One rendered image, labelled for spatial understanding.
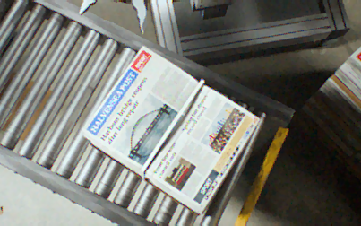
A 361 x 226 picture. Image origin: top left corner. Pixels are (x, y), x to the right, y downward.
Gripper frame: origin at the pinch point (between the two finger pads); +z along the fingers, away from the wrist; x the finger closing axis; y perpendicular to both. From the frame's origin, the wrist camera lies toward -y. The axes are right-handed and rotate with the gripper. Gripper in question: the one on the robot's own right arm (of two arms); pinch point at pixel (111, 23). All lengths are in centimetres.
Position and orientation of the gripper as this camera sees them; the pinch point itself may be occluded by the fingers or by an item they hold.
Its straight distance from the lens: 124.3
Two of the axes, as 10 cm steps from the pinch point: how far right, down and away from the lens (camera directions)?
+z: -2.5, 9.3, -2.6
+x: -9.5, -2.9, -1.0
